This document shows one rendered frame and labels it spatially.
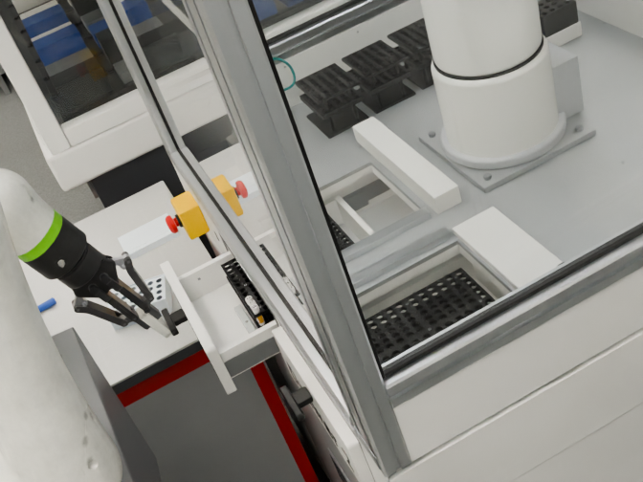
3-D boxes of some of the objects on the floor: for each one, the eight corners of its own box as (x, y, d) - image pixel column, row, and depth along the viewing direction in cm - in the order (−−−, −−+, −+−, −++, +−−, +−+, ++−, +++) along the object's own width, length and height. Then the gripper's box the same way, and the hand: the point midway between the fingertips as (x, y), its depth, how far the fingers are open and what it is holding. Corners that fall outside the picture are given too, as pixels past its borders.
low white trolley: (132, 658, 211) (-34, 461, 165) (81, 477, 259) (-58, 288, 214) (347, 531, 221) (246, 313, 175) (259, 381, 269) (163, 179, 224)
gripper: (92, 218, 145) (188, 294, 160) (34, 273, 145) (135, 344, 160) (102, 240, 139) (201, 317, 154) (42, 297, 140) (145, 368, 154)
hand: (154, 320), depth 155 cm, fingers closed, pressing on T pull
